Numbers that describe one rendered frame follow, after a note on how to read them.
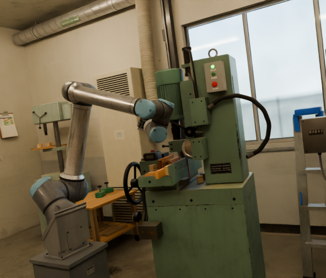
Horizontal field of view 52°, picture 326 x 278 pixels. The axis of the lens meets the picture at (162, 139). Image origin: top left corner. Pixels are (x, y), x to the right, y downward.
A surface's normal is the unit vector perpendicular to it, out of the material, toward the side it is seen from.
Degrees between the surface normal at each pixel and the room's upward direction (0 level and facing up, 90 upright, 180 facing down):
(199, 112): 90
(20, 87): 90
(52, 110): 90
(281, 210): 90
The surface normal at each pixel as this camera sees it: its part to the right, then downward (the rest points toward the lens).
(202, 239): -0.38, 0.10
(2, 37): 0.85, -0.08
